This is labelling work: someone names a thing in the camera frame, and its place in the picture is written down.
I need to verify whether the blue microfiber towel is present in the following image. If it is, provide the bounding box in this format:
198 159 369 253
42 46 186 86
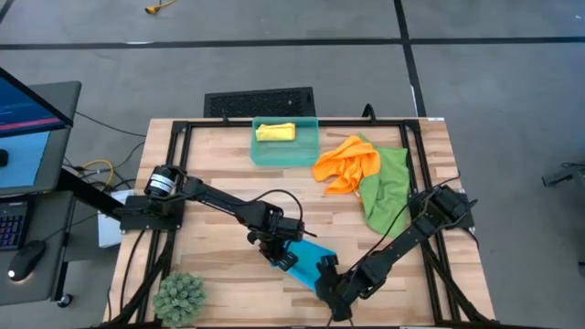
269 239 339 293

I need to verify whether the black computer mouse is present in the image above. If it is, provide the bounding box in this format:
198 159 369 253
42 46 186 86
7 239 47 282

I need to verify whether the yellow coiled cable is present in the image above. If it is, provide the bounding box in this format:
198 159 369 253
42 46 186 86
80 159 115 189

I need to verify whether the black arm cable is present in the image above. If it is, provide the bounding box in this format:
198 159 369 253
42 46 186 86
350 175 462 276
251 187 306 226

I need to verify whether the white box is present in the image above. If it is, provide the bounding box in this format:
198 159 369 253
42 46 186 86
97 189 134 249

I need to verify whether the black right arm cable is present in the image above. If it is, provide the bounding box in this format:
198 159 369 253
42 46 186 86
350 175 462 276

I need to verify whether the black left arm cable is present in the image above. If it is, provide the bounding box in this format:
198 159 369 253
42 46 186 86
251 187 306 226

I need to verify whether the desk computer monitor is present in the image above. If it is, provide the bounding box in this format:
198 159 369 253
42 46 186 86
0 67 82 198

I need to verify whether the green artificial plant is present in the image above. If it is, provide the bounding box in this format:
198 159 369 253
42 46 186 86
152 271 207 328

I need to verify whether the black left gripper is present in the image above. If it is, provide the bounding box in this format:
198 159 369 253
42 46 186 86
249 226 305 274

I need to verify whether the yellow microfiber towel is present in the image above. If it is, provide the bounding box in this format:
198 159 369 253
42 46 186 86
254 122 297 143

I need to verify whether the black diagonal support beam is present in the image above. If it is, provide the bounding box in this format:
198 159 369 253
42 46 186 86
57 166 125 220

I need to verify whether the green microfiber towel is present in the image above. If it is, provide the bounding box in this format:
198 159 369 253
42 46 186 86
356 133 411 238

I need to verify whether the yellow floor cable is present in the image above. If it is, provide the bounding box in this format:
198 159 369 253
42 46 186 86
144 0 177 15

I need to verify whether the orange microfiber towel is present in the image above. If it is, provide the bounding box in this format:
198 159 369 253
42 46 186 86
312 134 382 196

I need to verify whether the black backlit keyboard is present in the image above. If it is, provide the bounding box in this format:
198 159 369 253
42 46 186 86
0 200 29 251

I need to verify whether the grey computer desk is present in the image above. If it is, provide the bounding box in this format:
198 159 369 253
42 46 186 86
0 190 77 306

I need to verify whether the black metal table frame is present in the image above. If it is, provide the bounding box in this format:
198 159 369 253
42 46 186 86
107 119 494 328

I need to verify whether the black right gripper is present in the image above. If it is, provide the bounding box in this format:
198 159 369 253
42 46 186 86
314 254 367 322

